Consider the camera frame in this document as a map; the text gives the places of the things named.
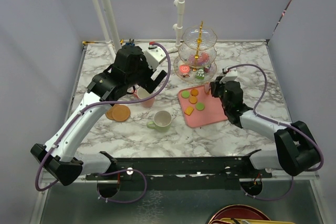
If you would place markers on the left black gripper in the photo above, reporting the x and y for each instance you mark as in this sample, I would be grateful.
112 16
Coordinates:
149 84

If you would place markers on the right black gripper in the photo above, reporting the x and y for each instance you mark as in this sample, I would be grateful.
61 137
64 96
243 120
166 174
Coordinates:
216 85

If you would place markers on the toy green cake slice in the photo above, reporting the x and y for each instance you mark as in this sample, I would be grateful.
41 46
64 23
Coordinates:
200 74

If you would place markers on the pink serving tray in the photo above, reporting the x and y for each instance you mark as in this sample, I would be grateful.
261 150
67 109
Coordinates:
212 113

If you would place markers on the toy green macaron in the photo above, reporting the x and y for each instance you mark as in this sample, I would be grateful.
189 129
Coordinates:
185 94
200 106

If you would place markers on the three-tier glass dessert stand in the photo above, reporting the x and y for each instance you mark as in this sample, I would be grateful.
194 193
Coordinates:
197 40

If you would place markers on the pink-handled metal tongs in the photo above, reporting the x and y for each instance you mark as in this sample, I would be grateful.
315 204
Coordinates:
207 88

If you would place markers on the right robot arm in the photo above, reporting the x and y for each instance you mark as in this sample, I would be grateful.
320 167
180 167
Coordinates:
296 150

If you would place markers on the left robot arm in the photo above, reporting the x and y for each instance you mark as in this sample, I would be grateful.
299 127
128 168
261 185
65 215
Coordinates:
131 67

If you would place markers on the pink mug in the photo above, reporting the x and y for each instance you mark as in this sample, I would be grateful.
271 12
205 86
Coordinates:
141 94

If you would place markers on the toy brown chip cookie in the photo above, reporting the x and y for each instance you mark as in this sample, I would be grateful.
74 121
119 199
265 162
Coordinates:
194 92

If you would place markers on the toy orange round cookie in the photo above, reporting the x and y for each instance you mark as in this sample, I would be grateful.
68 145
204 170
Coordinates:
192 99

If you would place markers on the toy yellow cracker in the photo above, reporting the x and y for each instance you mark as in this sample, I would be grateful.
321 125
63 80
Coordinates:
189 110

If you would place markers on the cork coaster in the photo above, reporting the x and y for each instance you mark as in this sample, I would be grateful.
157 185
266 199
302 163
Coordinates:
120 113
109 115

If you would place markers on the green mug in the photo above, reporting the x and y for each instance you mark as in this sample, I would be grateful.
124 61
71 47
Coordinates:
161 122

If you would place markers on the red round tray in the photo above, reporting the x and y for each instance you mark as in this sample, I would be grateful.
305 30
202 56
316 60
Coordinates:
239 211

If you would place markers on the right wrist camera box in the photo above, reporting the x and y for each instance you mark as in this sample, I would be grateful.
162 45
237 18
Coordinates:
229 75

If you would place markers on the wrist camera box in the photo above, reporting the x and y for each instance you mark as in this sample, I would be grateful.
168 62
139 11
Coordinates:
229 75
154 56

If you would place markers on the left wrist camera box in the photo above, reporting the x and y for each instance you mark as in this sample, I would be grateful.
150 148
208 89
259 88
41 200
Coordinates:
154 56

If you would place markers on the blue-handled pliers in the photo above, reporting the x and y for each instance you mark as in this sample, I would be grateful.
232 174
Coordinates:
130 43

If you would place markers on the yellow-handled tool at wall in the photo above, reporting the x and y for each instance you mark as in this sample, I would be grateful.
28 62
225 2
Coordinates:
92 42

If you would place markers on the aluminium rail base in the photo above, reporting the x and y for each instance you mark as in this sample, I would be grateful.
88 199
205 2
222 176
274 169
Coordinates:
230 167

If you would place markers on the white pvc pipe frame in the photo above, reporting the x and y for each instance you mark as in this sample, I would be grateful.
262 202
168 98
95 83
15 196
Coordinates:
108 25

